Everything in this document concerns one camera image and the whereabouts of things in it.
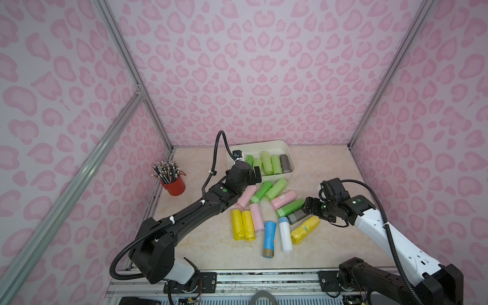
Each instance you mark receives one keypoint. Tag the pink roll upper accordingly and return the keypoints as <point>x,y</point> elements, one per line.
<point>244,201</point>

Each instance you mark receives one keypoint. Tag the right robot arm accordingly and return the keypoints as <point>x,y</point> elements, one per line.
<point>421,279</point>

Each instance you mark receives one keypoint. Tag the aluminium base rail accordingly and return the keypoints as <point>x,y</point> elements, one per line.
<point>239,286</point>

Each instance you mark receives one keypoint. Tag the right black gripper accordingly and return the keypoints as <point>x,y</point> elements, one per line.
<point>312,206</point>

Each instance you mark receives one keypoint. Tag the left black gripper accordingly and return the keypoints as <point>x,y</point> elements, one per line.
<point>251,174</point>

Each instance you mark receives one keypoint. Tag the red pen holder cup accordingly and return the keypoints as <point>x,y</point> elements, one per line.
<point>176,188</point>

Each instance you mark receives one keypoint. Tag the pink roll with label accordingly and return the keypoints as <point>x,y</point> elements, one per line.
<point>283,199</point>

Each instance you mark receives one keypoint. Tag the bundle of pens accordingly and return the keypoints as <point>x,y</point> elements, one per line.
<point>167,172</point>

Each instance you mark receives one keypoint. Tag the yellow roll with label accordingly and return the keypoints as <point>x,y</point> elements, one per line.
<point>302,231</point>

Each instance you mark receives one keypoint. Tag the pink roll lower middle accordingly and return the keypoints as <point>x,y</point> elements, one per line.
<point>257,217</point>

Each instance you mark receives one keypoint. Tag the dark green roll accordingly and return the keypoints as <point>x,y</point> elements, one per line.
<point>250,160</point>

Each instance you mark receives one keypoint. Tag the light green roll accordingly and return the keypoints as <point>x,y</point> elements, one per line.
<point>276,189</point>
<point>267,163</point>

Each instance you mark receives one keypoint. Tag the grey roll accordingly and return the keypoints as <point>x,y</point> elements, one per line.
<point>296,216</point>
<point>285,164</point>

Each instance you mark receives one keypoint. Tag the white roll blue cap right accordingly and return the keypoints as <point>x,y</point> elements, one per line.
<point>285,235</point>

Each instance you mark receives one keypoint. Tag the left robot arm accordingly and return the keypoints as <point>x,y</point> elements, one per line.
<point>152,254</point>

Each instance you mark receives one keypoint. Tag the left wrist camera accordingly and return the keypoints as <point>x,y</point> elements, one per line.
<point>237,155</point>

